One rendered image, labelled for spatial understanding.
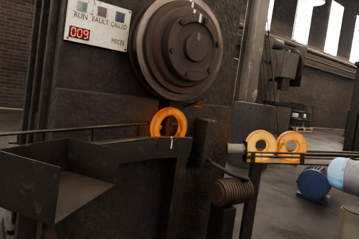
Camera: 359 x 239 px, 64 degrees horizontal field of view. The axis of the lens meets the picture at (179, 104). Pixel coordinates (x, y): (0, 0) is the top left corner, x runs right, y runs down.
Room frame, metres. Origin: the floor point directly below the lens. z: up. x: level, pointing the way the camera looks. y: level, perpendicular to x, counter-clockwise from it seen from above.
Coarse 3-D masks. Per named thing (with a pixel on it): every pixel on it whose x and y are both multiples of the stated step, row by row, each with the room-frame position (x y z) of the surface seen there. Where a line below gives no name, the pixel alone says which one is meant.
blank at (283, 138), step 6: (288, 132) 1.43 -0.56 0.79; (294, 132) 1.43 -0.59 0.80; (282, 138) 1.43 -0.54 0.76; (288, 138) 1.43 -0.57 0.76; (294, 138) 1.43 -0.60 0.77; (300, 138) 1.43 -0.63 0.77; (282, 144) 1.43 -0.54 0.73; (300, 144) 1.43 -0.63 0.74; (306, 144) 1.43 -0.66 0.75; (276, 150) 1.45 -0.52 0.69; (282, 150) 1.43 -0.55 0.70; (294, 150) 1.45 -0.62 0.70; (300, 150) 1.43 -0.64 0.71; (306, 150) 1.43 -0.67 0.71
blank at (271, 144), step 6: (252, 132) 1.45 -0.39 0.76; (258, 132) 1.43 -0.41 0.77; (264, 132) 1.43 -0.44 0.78; (252, 138) 1.42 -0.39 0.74; (258, 138) 1.43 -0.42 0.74; (264, 138) 1.43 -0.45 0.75; (270, 138) 1.43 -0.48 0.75; (252, 144) 1.42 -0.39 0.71; (270, 144) 1.43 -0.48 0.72; (276, 144) 1.43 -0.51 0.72; (252, 150) 1.42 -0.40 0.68; (264, 150) 1.44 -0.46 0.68; (270, 150) 1.43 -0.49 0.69
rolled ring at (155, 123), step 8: (160, 112) 1.26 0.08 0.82; (168, 112) 1.27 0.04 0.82; (176, 112) 1.30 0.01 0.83; (152, 120) 1.25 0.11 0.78; (160, 120) 1.25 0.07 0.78; (184, 120) 1.33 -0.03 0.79; (152, 128) 1.24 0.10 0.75; (184, 128) 1.33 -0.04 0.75; (152, 136) 1.25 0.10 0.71; (160, 136) 1.26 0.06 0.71; (176, 136) 1.32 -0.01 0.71; (184, 136) 1.33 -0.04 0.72
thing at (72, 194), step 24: (48, 144) 0.86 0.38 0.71; (72, 144) 0.93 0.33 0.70; (96, 144) 0.91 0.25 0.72; (0, 168) 0.69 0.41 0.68; (24, 168) 0.66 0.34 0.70; (48, 168) 0.64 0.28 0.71; (72, 168) 0.93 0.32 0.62; (96, 168) 0.90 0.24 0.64; (0, 192) 0.69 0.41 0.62; (24, 192) 0.66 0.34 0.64; (48, 192) 0.64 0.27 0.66; (72, 192) 0.79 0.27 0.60; (96, 192) 0.81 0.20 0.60; (48, 216) 0.64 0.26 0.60; (72, 216) 0.80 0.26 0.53
